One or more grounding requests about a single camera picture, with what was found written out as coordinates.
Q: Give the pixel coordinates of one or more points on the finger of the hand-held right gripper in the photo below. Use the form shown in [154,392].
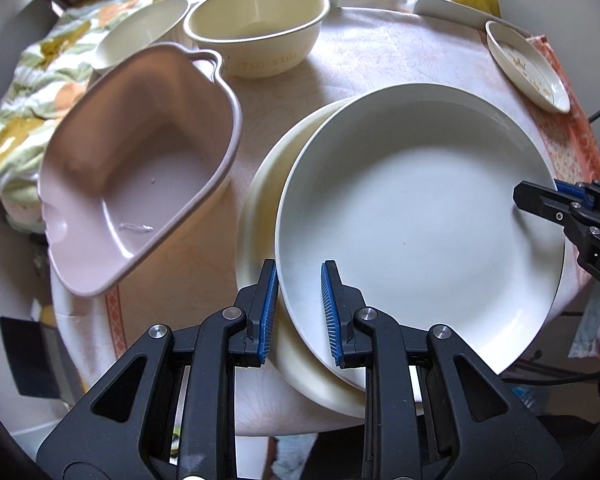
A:
[572,190]
[535,200]

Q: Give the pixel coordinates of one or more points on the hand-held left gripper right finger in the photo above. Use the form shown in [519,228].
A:
[330,310]

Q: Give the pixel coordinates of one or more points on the light blue patterned cloth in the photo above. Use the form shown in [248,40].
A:
[592,325]

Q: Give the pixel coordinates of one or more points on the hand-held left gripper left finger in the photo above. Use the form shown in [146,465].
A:
[267,310]

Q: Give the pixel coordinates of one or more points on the black box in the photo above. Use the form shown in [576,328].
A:
[27,360]

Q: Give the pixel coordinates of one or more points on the small floral dish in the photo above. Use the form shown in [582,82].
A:
[525,65]

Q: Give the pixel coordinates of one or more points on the small cream bowl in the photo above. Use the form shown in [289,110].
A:
[140,35]

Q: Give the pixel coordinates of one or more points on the large white plate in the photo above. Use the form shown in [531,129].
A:
[405,210]

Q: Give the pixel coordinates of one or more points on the pink floral tablecloth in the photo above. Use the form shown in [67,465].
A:
[380,45]

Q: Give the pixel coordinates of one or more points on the large cream bowl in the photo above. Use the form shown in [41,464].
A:
[260,55]

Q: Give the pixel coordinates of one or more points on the large cream plate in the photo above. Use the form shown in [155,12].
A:
[260,200]

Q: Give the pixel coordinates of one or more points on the pink heart-shaped basin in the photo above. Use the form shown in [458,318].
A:
[130,160]

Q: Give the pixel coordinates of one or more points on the floral blanket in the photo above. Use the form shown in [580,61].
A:
[40,60]

